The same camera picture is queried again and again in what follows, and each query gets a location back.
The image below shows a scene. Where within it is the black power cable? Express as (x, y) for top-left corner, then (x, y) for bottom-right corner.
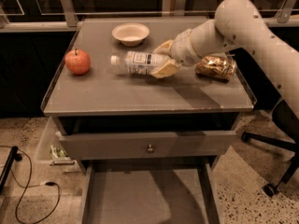
(0, 145), (62, 224)

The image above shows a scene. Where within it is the red apple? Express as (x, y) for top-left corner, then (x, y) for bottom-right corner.
(64, 49), (91, 76)

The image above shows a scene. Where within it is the open middle grey drawer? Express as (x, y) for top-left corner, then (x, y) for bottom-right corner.
(77, 161), (224, 224)

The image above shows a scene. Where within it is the grey drawer cabinet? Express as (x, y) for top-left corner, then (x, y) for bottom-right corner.
(40, 15), (258, 173)

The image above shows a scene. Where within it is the upper grey drawer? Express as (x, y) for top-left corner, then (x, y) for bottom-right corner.
(59, 131), (236, 161)

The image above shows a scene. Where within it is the right metal rail bracket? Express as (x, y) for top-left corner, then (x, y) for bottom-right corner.
(275, 0), (297, 23)

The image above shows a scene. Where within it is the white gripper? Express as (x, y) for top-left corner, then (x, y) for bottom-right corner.
(150, 29), (202, 78)

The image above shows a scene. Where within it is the crushed gold snack can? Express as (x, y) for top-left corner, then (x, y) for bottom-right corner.
(195, 55), (236, 82)

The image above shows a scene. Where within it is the left metal rail bracket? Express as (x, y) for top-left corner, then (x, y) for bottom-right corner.
(60, 0), (78, 27)

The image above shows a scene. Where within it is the clear plastic storage bin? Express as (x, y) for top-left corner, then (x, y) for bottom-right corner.
(34, 118), (80, 172)

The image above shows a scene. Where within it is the black office chair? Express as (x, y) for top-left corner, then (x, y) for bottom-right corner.
(241, 100), (299, 197)

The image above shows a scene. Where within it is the blue plastic water bottle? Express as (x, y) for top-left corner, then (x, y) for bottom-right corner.
(110, 51), (169, 75)

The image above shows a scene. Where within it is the black bar on floor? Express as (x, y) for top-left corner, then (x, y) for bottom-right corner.
(0, 146), (18, 193)

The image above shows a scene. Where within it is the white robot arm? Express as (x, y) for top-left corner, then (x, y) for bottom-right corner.
(151, 0), (299, 117)

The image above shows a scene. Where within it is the round metal drawer knob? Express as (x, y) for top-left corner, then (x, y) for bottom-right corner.
(147, 145), (155, 154)

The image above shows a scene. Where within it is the white paper bowl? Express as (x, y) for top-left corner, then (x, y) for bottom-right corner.
(112, 23), (150, 47)

